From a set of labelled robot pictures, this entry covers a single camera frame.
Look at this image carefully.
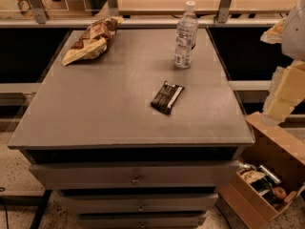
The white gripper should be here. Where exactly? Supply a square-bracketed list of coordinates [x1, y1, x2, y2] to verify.
[260, 0, 305, 126]

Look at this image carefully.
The clear plastic water bottle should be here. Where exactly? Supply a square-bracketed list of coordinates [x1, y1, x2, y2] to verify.
[174, 1, 198, 69]

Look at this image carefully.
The snack bag in box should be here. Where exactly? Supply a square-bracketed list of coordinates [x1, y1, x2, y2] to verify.
[240, 170, 265, 184]

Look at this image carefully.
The brown chip bag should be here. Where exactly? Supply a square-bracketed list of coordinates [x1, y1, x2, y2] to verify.
[62, 16, 124, 66]

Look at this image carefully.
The cardboard box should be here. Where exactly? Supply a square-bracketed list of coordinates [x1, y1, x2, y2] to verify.
[219, 112, 305, 229]

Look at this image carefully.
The metal can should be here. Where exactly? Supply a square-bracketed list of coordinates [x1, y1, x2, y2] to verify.
[257, 165, 282, 185]

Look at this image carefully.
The black snack bar wrapper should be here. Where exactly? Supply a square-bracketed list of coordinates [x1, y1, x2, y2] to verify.
[151, 81, 184, 115]

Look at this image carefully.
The red apple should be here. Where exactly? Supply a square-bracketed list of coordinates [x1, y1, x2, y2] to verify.
[274, 187, 287, 200]

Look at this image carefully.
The grey drawer cabinet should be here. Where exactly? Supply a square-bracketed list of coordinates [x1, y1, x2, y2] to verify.
[9, 29, 254, 229]

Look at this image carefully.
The metal rail frame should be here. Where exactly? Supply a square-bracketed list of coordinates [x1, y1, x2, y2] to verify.
[0, 0, 287, 30]

